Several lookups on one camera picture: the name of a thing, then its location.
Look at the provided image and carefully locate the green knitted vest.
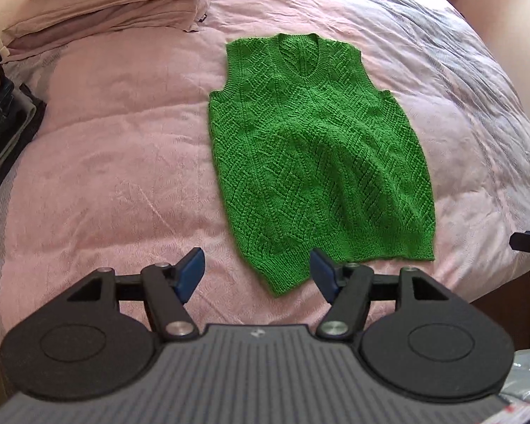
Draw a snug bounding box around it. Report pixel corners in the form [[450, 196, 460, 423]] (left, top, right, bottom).
[[207, 32, 437, 298]]

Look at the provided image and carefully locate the grey plastic bag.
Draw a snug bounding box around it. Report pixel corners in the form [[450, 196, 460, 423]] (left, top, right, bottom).
[[498, 348, 530, 424]]

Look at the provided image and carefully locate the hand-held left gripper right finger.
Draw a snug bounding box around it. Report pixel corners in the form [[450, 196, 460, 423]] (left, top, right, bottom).
[[310, 248, 451, 341]]

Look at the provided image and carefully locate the stack of folded clothes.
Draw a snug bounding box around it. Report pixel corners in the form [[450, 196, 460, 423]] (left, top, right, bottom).
[[0, 39, 48, 222]]

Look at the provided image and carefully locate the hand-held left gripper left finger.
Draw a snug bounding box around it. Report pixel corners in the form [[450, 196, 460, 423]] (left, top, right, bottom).
[[66, 247, 204, 343]]

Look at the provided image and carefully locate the pink quilted blanket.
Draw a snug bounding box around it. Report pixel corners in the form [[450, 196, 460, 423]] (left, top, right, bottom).
[[0, 0, 530, 351]]

